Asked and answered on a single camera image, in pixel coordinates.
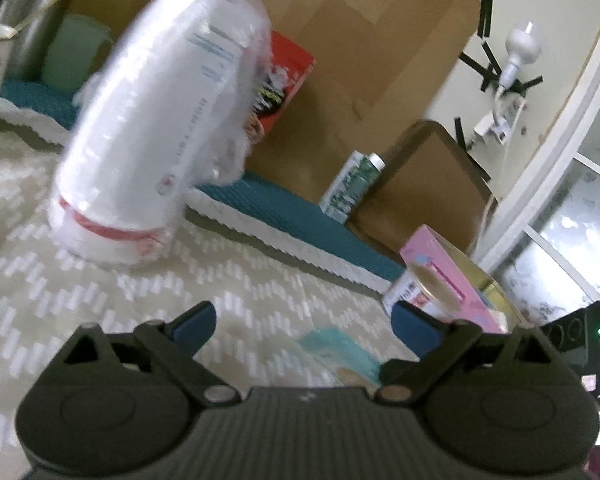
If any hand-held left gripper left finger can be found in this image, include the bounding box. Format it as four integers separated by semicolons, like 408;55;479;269
50;300;243;407

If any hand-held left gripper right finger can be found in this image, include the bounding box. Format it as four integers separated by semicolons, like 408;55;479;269
377;300;563;406

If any tin can with pink label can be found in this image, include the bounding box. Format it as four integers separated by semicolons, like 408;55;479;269
381;261;469;322

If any pink cardboard box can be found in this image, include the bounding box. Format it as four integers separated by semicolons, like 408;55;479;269
399;224;527;337

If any teal packet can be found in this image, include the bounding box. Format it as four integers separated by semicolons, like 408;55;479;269
296;328;384;380

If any brown woven chair back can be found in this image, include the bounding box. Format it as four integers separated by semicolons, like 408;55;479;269
351;119;495;262

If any teal quilted mat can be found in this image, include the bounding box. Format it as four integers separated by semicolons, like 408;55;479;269
0;76;407;295

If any beige chevron patterned blanket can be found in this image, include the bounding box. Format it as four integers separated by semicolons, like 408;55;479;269
0;115;421;461

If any green and white carton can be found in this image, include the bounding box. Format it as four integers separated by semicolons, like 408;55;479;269
319;150;387;225

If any bagged stack of white cups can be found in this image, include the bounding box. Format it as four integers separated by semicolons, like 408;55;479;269
46;0;274;270

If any black tape strip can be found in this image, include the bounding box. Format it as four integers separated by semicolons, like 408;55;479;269
476;0;494;39
451;116;469;149
511;75;544;94

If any white power strip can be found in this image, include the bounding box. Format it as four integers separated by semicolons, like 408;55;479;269
471;94;529;147

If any red snack packet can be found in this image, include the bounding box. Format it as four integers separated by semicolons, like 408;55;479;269
249;31;317;137

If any wooden board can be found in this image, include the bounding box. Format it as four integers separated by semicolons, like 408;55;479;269
67;0;482;257

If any white light bulb fixture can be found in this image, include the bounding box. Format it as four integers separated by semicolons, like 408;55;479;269
496;20;542;95

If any pale green plastic cup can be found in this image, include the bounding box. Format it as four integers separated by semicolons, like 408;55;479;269
41;13;114;94

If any metal spoon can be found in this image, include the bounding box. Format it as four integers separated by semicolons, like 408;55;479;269
9;0;62;37

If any stainless steel thermos jug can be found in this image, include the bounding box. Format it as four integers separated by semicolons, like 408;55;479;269
0;0;90;82

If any white window frame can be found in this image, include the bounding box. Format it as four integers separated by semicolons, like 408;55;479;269
472;10;600;333

